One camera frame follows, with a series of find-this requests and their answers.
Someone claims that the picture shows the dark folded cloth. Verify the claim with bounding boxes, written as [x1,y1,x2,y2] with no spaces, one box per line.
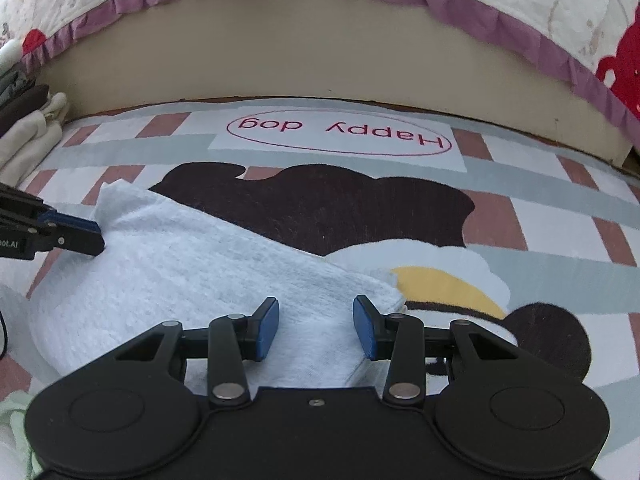
[0,67,51,136]

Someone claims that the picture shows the cream folded cloth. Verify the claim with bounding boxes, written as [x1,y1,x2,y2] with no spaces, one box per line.
[0,91,68,183]

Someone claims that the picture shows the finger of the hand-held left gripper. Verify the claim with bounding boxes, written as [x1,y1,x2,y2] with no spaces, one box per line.
[37,207,107,256]

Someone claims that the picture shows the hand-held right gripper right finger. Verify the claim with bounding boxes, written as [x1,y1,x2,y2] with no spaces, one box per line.
[352,295,521,407]

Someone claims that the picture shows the light grey t-shirt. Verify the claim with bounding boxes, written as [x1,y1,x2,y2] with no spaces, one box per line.
[27,180,408,391]

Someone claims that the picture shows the green garment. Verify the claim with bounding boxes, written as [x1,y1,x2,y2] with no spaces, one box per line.
[0,392,43,480]

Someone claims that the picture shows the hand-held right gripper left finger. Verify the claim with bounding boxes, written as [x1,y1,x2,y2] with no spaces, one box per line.
[115,296,281,407]

